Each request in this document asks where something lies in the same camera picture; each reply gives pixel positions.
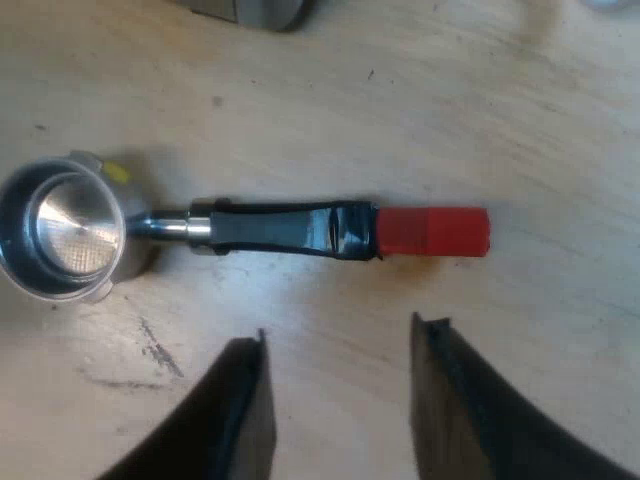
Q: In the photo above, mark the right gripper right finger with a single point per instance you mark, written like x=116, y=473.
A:
x=480, y=420

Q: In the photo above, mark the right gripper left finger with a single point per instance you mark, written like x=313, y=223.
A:
x=220, y=430

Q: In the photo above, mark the steel espresso machine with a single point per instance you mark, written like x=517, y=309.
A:
x=250, y=12

